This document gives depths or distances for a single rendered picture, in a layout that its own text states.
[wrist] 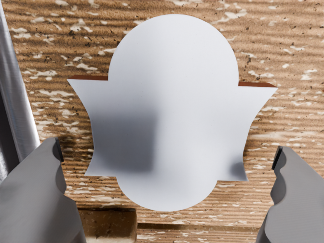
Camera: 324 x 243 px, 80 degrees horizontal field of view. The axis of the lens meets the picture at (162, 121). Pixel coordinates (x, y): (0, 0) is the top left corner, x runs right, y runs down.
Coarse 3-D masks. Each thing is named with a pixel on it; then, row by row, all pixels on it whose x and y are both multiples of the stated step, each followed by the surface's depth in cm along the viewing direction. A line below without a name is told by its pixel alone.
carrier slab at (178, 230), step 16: (144, 224) 19; (160, 224) 19; (176, 224) 19; (144, 240) 19; (160, 240) 19; (176, 240) 19; (192, 240) 19; (208, 240) 19; (224, 240) 19; (240, 240) 19
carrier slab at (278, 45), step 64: (0, 0) 10; (64, 0) 10; (128, 0) 10; (192, 0) 10; (256, 0) 10; (320, 0) 10; (64, 64) 12; (256, 64) 12; (320, 64) 12; (64, 128) 14; (256, 128) 14; (320, 128) 13; (256, 192) 16
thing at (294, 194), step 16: (288, 160) 10; (288, 176) 9; (304, 176) 9; (320, 176) 9; (272, 192) 10; (288, 192) 8; (304, 192) 8; (320, 192) 8; (272, 208) 7; (288, 208) 7; (304, 208) 7; (320, 208) 7; (272, 224) 7; (288, 224) 7; (304, 224) 7; (320, 224) 7; (256, 240) 8; (272, 240) 6; (288, 240) 6; (304, 240) 6; (320, 240) 6
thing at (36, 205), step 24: (48, 144) 10; (24, 168) 9; (48, 168) 9; (0, 192) 7; (24, 192) 8; (48, 192) 8; (0, 216) 7; (24, 216) 7; (48, 216) 7; (72, 216) 7; (0, 240) 6; (24, 240) 6; (48, 240) 6; (72, 240) 6
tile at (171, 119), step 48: (144, 48) 10; (192, 48) 10; (96, 96) 11; (144, 96) 11; (192, 96) 11; (240, 96) 11; (96, 144) 13; (144, 144) 13; (192, 144) 13; (240, 144) 13; (144, 192) 15; (192, 192) 15
